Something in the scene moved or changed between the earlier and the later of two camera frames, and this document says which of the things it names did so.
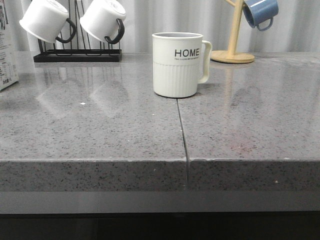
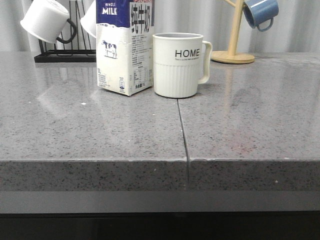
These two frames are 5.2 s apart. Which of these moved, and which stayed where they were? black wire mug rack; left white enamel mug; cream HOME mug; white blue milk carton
Moved: white blue milk carton
Stayed: cream HOME mug; black wire mug rack; left white enamel mug
